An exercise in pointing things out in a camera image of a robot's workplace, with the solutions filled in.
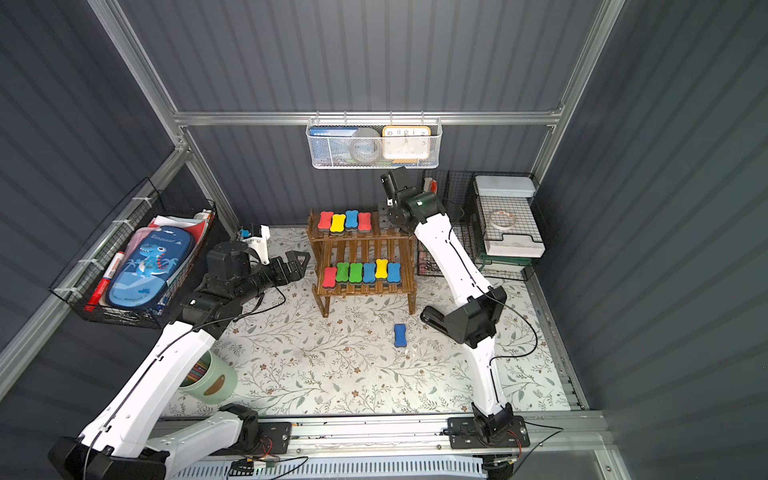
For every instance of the grey tape roll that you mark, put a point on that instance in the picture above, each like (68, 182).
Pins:
(365, 146)

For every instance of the blue eraser shelf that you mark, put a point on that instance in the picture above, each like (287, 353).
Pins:
(351, 222)
(369, 273)

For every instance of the green eraser lower shelf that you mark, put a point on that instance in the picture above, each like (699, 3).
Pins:
(342, 272)

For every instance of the blue box in basket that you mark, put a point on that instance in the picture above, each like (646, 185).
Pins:
(330, 145)

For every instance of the red marker pen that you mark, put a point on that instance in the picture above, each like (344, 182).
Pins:
(98, 296)

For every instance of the clear tape roll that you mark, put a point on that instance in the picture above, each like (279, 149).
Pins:
(502, 220)

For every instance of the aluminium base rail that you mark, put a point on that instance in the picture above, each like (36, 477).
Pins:
(407, 435)

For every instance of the white wire wall basket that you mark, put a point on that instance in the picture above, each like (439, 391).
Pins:
(431, 163)

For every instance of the black stapler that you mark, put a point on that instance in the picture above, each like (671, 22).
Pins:
(444, 324)

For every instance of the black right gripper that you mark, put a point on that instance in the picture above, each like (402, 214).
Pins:
(395, 196)

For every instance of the red eraser top shelf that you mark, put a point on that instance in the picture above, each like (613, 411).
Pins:
(325, 221)

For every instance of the white box on organizer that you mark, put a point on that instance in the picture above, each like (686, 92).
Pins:
(504, 186)

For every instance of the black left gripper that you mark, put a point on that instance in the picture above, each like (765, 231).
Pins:
(280, 268)

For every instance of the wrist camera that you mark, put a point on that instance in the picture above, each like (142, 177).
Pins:
(256, 244)
(398, 185)

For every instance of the yellow eraser shelf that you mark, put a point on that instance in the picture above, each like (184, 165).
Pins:
(338, 222)
(381, 270)

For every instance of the yellow alarm clock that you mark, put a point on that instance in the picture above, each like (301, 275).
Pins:
(406, 144)

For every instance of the blue eraser top shelf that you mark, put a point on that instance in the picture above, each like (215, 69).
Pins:
(351, 222)

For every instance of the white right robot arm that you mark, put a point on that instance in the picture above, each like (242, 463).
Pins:
(478, 304)

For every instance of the blue dinosaur pencil case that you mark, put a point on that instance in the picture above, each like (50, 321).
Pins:
(144, 276)

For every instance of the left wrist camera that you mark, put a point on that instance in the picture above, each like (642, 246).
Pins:
(256, 244)

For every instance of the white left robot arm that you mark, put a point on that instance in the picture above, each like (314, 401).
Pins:
(118, 443)

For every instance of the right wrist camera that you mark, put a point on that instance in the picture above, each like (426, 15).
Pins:
(398, 185)

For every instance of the yellow eraser top shelf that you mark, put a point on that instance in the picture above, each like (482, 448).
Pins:
(338, 222)

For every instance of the red eraser shelf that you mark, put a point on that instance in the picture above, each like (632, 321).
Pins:
(329, 277)
(325, 221)

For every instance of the yellow eraser lower shelf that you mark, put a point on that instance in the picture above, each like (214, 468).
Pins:
(381, 270)

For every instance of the black wire desk organizer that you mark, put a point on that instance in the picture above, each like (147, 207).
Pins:
(469, 215)

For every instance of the green pen cup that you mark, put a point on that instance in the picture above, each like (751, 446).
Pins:
(211, 380)

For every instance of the wooden two-tier shelf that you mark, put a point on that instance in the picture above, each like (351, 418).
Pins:
(352, 246)

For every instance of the black wire side basket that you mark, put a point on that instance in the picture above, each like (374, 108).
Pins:
(148, 208)

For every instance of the red eraser lower shelf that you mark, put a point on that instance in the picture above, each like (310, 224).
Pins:
(329, 277)

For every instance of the white plastic box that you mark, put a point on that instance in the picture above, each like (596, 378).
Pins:
(515, 245)

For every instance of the blue eraser lower shelf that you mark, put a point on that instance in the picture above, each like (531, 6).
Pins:
(369, 273)

